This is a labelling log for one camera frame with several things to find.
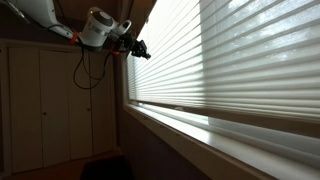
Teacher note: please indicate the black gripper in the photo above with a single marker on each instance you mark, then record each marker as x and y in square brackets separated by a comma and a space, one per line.
[125, 42]

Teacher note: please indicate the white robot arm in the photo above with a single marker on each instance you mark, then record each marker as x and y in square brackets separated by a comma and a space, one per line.
[96, 28]

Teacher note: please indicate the white pleated window blind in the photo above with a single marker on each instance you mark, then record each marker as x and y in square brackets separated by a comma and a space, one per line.
[233, 56]

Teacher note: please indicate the white window sill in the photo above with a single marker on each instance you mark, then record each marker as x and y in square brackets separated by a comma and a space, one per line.
[206, 140]

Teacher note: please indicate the white closet door panel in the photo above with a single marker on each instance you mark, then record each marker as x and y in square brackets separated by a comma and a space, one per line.
[101, 106]
[25, 110]
[80, 110]
[56, 106]

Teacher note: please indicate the black leather chair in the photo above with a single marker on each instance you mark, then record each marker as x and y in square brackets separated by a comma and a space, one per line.
[106, 168]

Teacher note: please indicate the white closet doors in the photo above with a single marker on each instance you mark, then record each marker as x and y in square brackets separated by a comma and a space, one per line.
[4, 106]

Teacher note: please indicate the dark window frame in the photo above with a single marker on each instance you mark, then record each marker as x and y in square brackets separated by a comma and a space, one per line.
[121, 80]

